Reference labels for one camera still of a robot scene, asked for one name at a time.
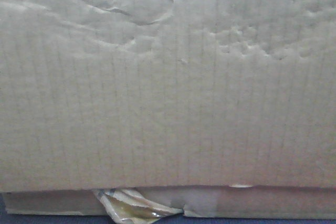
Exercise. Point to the brown cardboard box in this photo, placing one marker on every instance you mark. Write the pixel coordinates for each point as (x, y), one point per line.
(221, 108)

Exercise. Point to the torn clear packing tape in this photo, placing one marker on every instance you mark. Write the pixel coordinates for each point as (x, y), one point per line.
(130, 206)

